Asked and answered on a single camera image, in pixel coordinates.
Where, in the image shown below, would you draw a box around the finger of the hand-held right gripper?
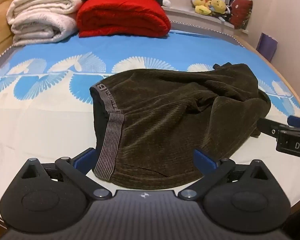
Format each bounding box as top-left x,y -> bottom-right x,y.
287,116 -> 300,131
257,117 -> 282,142

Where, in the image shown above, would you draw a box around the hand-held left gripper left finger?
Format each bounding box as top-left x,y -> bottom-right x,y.
15,148 -> 113,201

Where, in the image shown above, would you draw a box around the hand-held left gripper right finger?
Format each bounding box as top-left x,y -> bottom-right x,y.
177,149 -> 275,201

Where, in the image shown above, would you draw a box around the olive brown ribbed pants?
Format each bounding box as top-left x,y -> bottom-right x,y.
89,63 -> 272,189

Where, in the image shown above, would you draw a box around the blue fan-patterned bed sheet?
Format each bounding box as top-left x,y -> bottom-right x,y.
0,29 -> 300,220

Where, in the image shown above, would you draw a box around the purple paper bag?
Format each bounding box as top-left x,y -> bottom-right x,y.
256,32 -> 278,62

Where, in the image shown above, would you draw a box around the dark red embroidered cushion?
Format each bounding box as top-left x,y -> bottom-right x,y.
229,0 -> 253,30

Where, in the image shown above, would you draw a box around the black and white plush toy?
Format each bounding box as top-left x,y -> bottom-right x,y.
224,4 -> 233,22

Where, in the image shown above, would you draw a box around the yellow bear plush toy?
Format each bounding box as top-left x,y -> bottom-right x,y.
209,0 -> 227,15

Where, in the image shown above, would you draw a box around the white fleece folded blanket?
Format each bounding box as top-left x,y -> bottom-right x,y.
6,0 -> 84,25
11,12 -> 78,47

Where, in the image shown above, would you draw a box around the white window sill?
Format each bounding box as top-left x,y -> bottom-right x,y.
162,5 -> 250,33

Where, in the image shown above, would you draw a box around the yellow duck plush toy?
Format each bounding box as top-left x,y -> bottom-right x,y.
192,0 -> 213,15

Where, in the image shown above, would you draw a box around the red folded blanket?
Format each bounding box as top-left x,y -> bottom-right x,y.
76,0 -> 171,38

